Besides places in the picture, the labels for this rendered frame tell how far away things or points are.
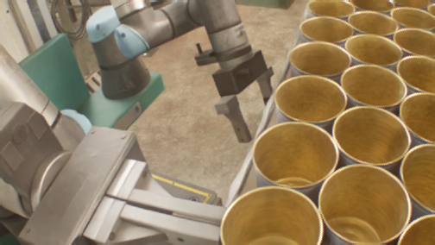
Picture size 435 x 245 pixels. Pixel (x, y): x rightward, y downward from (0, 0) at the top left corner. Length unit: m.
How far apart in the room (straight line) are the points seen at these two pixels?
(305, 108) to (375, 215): 0.14
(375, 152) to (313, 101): 0.09
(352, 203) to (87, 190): 0.22
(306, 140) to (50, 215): 0.22
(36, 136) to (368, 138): 0.30
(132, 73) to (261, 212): 0.71
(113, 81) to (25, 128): 0.66
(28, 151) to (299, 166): 0.25
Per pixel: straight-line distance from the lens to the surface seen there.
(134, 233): 0.26
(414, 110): 0.36
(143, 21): 0.68
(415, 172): 0.32
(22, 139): 0.29
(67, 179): 0.30
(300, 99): 0.36
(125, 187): 0.28
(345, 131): 0.32
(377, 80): 0.38
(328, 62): 0.41
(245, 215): 0.26
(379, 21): 0.49
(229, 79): 0.65
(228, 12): 0.66
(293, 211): 0.27
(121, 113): 0.89
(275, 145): 0.30
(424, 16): 0.53
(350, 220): 0.32
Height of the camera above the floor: 1.38
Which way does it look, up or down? 41 degrees down
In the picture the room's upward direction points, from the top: 10 degrees counter-clockwise
